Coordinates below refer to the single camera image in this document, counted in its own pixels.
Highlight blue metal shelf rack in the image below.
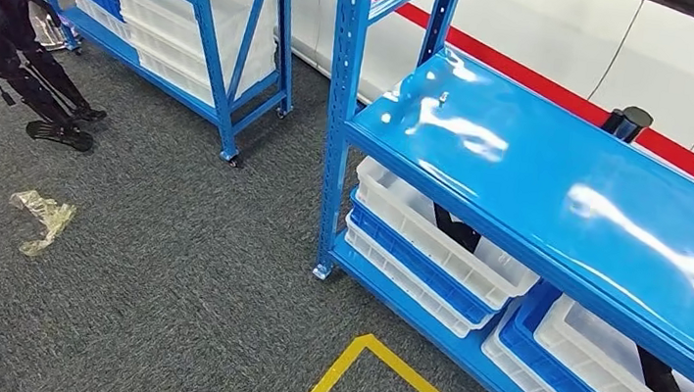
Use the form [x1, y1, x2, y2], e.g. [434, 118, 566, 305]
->
[0, 0, 306, 171]
[290, 0, 694, 392]

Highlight yellow floor tape square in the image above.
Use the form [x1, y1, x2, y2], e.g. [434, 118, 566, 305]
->
[287, 325, 506, 392]

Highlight black cylindrical device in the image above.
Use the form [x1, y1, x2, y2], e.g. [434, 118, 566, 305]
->
[598, 102, 656, 148]

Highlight clear plastic scrap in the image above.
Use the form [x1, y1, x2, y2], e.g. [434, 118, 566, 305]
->
[3, 187, 78, 262]

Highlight white car body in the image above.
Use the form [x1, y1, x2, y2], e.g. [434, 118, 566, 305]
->
[266, 0, 694, 183]

